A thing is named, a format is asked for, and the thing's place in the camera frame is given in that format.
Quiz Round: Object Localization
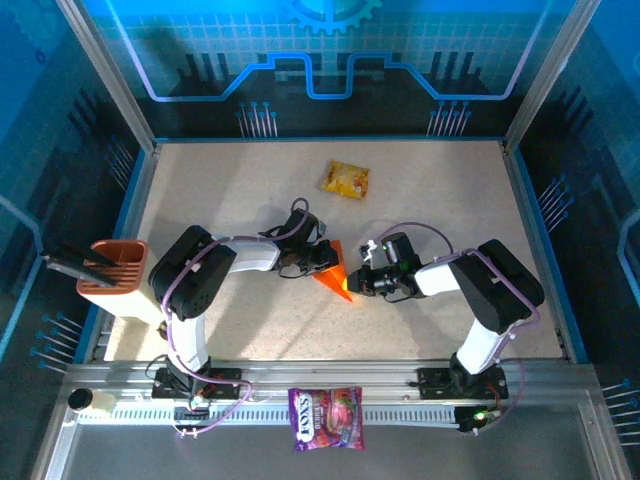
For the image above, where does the white slotted cable duct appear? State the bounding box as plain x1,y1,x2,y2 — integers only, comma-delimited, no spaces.
77,401,462,427

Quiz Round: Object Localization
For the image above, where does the orange paper sheet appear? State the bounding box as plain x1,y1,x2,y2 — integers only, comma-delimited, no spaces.
312,239,355,304

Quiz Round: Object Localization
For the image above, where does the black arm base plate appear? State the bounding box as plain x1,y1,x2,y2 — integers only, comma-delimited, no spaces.
417,366,509,401
151,367,243,400

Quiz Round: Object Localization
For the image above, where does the black thin stick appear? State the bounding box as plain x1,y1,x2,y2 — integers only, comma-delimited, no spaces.
52,243,120,267

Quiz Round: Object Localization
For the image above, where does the orange and beige utensil holder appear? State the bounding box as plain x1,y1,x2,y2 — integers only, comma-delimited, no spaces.
74,239,166,326

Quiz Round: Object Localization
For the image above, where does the aluminium frame post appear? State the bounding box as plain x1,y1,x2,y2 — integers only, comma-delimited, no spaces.
53,0,162,155
502,0,604,154

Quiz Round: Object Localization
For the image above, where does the small controller board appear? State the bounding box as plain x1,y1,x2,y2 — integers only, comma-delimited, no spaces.
455,405,501,434
172,397,211,426

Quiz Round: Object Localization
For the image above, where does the black flat tool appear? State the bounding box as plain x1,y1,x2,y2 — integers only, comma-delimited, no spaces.
41,253,117,289

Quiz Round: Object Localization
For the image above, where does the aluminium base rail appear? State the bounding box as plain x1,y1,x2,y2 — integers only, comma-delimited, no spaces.
59,358,601,401

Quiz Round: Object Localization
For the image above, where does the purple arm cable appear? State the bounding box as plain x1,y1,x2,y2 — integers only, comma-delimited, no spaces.
372,221,542,436
162,197,311,439

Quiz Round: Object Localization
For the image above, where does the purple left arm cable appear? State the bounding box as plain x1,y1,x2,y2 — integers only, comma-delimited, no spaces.
162,197,311,439

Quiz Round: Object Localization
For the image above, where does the yellow snack packet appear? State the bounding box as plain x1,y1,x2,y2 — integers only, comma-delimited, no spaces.
320,158,371,200

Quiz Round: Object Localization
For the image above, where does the purple candy bag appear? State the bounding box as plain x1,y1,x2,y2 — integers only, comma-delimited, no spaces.
287,386,365,453

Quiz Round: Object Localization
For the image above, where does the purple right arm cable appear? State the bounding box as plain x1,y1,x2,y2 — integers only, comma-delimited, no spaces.
372,221,542,436

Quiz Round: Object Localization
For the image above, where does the aluminium side rail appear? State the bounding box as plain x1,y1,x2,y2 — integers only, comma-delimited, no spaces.
501,141,576,362
82,142,161,364

